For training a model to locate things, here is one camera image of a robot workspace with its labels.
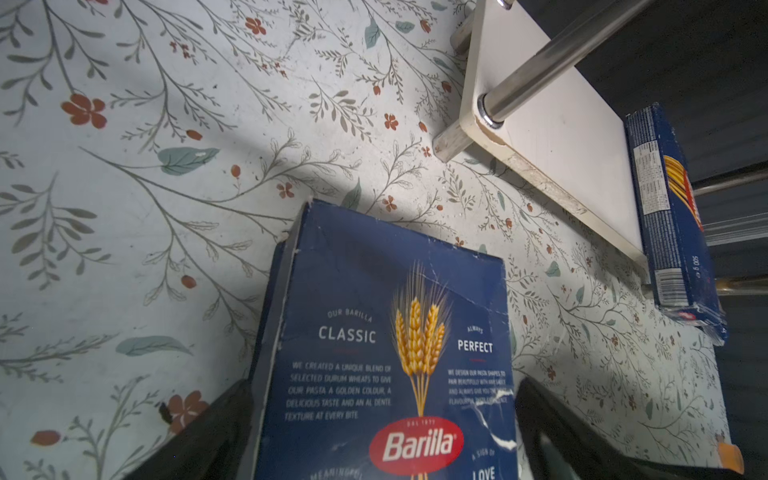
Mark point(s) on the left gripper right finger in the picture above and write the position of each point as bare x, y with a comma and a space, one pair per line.
560, 445

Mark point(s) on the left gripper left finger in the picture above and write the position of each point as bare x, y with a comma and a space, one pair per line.
211, 447

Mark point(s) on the blue Barilla pasta box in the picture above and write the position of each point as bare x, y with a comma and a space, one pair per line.
386, 355

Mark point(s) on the blue Barilla spaghetti box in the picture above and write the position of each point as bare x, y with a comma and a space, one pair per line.
679, 262

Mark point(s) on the white two-tier shelf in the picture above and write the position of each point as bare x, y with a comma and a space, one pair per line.
705, 62

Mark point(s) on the orange round sticker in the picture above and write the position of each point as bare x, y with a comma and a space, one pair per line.
731, 457

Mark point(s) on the floral table mat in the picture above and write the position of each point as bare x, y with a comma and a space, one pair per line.
152, 154

